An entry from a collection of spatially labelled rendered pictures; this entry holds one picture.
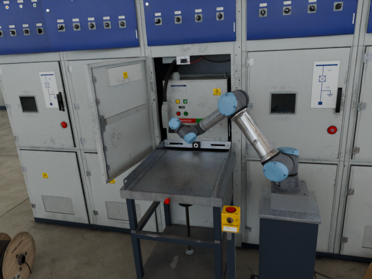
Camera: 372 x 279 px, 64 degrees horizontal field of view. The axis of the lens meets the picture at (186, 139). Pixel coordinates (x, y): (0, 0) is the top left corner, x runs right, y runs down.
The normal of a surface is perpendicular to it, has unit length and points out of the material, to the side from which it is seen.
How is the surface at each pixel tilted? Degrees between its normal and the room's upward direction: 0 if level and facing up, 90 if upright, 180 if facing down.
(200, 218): 90
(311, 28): 90
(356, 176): 90
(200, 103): 90
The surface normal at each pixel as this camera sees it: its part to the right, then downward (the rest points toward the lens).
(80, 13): 0.04, 0.32
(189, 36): -0.26, 0.32
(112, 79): 0.90, 0.08
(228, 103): -0.67, 0.17
